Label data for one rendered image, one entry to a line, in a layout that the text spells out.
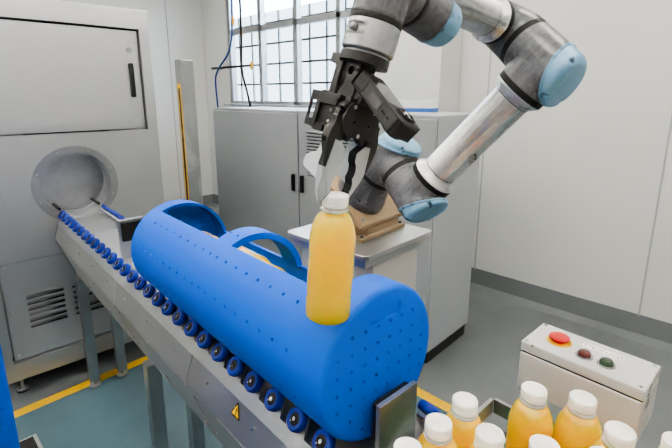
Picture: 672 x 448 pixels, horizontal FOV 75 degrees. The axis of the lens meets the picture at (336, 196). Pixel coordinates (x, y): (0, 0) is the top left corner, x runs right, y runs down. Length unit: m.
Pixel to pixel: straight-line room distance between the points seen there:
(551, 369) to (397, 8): 0.68
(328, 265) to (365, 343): 0.19
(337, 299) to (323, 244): 0.09
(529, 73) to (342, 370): 0.68
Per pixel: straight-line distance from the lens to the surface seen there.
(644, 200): 3.37
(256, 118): 3.40
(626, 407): 0.92
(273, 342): 0.82
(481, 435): 0.72
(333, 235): 0.62
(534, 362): 0.95
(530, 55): 1.01
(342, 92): 0.64
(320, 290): 0.65
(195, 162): 2.09
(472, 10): 0.95
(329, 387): 0.75
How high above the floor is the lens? 1.55
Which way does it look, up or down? 13 degrees down
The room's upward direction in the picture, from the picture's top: straight up
